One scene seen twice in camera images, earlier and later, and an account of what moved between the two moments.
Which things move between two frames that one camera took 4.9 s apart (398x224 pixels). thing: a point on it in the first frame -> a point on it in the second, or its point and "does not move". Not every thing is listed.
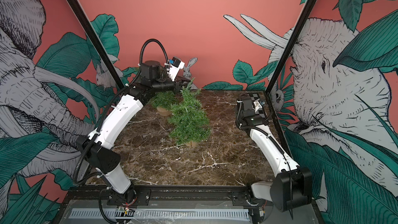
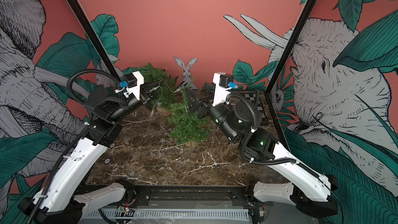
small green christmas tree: (188, 124) does not move
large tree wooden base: (163, 112) does not move
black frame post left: (95, 40) does not move
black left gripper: (179, 82) -> (145, 98)
